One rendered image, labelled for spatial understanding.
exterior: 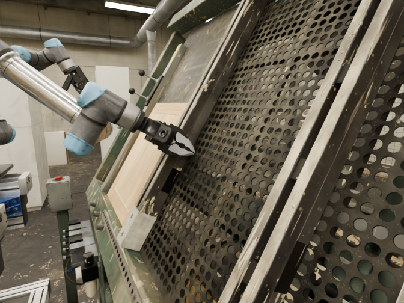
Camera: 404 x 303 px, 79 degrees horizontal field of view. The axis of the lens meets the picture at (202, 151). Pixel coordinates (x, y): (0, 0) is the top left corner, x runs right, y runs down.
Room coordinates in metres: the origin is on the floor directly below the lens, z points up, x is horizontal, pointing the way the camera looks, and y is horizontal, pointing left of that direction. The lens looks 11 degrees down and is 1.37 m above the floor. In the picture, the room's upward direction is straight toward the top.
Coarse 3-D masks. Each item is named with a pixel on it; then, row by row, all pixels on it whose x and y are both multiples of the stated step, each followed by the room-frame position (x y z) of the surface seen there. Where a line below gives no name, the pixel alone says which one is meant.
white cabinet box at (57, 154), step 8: (48, 136) 5.30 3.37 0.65; (56, 136) 5.36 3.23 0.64; (64, 136) 5.60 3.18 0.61; (48, 144) 5.29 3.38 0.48; (56, 144) 5.36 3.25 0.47; (48, 152) 5.29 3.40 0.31; (56, 152) 5.35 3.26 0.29; (64, 152) 5.42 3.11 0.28; (48, 160) 5.28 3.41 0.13; (56, 160) 5.34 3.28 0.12; (64, 160) 5.41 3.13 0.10
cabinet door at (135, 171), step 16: (160, 112) 1.24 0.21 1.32; (176, 112) 1.07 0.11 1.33; (144, 144) 1.19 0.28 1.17; (128, 160) 1.25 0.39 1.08; (144, 160) 1.08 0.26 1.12; (128, 176) 1.14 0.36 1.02; (144, 176) 0.99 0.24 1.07; (112, 192) 1.18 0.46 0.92; (128, 192) 1.03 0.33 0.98; (128, 208) 0.95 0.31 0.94
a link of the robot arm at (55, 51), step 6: (48, 42) 1.27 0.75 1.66; (54, 42) 1.28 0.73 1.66; (60, 42) 1.32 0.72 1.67; (48, 48) 1.28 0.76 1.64; (54, 48) 1.28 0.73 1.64; (60, 48) 1.29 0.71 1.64; (48, 54) 1.28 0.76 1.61; (54, 54) 1.28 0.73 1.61; (60, 54) 1.29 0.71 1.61; (66, 54) 1.31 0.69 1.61; (54, 60) 1.30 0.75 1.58; (60, 60) 1.29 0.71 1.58
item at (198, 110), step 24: (264, 0) 0.98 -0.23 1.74; (240, 24) 0.93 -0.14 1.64; (216, 48) 0.95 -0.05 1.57; (240, 48) 0.93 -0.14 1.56; (216, 72) 0.88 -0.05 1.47; (192, 96) 0.89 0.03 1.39; (216, 96) 0.88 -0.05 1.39; (192, 120) 0.83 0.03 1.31; (192, 144) 0.83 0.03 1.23; (168, 168) 0.79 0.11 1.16; (144, 192) 0.79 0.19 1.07; (168, 192) 0.79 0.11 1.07; (144, 216) 0.74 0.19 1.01; (120, 240) 0.72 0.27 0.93; (144, 240) 0.74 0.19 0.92
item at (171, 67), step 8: (184, 48) 1.52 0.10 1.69; (176, 56) 1.49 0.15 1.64; (168, 64) 1.50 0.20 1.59; (176, 64) 1.49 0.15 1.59; (168, 72) 1.47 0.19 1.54; (168, 80) 1.47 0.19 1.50; (160, 88) 1.44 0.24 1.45; (160, 96) 1.44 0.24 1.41; (152, 104) 1.42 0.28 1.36; (136, 136) 1.37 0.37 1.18; (128, 144) 1.34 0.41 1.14; (120, 152) 1.36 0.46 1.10; (128, 152) 1.34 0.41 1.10; (120, 160) 1.32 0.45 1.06; (112, 168) 1.32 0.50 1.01; (120, 168) 1.32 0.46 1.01; (112, 176) 1.30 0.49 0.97; (104, 184) 1.29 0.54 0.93
